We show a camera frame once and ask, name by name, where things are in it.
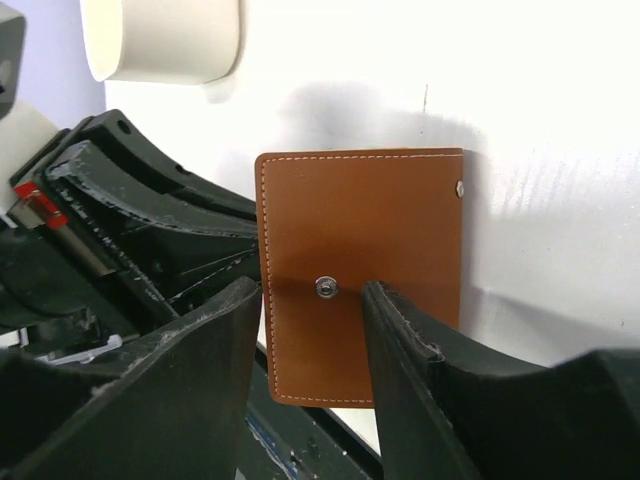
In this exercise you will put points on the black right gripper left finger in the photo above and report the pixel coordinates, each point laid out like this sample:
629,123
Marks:
169,405

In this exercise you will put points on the brown leather card holder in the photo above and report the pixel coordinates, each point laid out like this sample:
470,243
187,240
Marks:
328,223

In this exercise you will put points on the white oblong tray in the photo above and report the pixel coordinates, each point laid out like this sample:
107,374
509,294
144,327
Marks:
161,41

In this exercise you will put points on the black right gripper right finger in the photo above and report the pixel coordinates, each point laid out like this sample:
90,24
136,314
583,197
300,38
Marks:
448,407

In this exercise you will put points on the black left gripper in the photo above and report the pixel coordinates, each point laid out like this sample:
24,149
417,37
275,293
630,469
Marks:
107,228

